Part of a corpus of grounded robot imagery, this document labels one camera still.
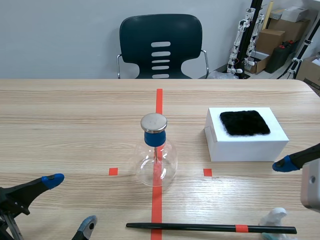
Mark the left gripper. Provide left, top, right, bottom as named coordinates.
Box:
left=0, top=173, right=65, bottom=240

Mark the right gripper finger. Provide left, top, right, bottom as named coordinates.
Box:
left=272, top=142, right=320, bottom=174

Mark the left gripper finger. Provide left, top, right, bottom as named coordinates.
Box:
left=71, top=214, right=98, bottom=240

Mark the black fur patch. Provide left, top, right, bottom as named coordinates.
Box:
left=219, top=109, right=272, bottom=138

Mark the open brown cardboard box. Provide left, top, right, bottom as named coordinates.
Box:
left=296, top=55, right=320, bottom=88

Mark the black canister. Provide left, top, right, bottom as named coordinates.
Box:
left=264, top=45, right=291, bottom=75

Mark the clear glass flask blue stopper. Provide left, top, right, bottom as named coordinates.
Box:
left=133, top=113, right=179, bottom=188

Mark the low open cardboard box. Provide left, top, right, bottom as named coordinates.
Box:
left=245, top=51, right=271, bottom=75

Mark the clear plastic bag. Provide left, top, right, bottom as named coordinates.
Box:
left=207, top=70, right=239, bottom=80

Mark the long black rod red band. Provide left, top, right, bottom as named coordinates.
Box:
left=125, top=222, right=298, bottom=235

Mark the small brown cardboard box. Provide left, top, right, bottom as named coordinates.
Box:
left=256, top=29, right=286, bottom=55

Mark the large brown cardboard box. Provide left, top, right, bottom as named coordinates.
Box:
left=268, top=17, right=311, bottom=45

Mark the white cardboard box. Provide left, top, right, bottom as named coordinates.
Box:
left=270, top=5, right=310, bottom=22

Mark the dark blue chair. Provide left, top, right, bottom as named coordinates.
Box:
left=116, top=13, right=210, bottom=80

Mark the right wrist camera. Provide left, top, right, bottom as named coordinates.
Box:
left=299, top=161, right=320, bottom=214

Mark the black metal rail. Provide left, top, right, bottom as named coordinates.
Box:
left=238, top=0, right=264, bottom=74
left=276, top=0, right=320, bottom=80

